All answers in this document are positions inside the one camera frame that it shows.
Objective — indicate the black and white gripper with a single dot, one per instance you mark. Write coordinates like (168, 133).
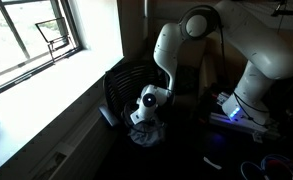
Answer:
(149, 126)

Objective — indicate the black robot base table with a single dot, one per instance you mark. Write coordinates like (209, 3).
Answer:
(232, 155)

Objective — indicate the light blue striped clothing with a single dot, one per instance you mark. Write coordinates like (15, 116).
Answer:
(146, 139)

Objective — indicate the black mesh office chair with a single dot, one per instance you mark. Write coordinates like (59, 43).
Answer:
(136, 82)

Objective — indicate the black wire frame stand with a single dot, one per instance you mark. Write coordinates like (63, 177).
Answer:
(57, 37)

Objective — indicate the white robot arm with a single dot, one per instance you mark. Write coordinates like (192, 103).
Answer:
(266, 55)

